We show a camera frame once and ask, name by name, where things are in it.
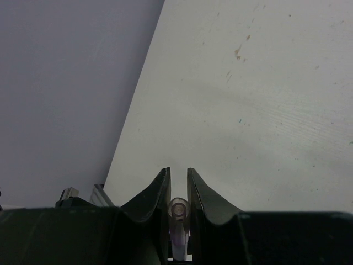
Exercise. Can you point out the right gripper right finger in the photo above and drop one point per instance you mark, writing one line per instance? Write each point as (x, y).
(221, 233)

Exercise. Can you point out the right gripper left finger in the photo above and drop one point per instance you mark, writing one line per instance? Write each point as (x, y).
(134, 233)

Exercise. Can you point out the clear purple pen cap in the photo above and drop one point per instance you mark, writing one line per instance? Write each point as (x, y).
(179, 222)

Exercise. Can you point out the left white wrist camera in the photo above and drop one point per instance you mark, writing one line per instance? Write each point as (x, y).
(67, 194)

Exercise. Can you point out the aluminium mounting rail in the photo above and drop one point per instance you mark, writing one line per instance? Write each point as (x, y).
(99, 197)

